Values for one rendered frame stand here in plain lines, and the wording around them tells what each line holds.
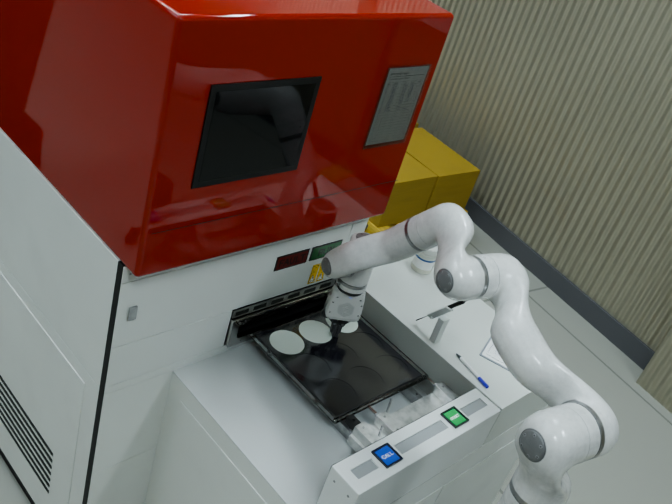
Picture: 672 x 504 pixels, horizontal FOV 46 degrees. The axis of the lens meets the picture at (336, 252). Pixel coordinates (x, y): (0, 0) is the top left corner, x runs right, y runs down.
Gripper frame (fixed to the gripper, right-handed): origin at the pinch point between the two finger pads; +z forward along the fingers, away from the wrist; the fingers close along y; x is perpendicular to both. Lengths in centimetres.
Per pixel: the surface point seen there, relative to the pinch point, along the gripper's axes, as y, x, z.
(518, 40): 137, 264, -21
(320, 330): -4.0, 0.7, 2.0
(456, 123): 127, 283, 45
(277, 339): -17.0, -5.8, 2.0
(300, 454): -11.1, -39.4, 9.9
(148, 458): -46, -16, 44
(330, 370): -2.8, -15.8, 2.0
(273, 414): -17.4, -26.6, 10.0
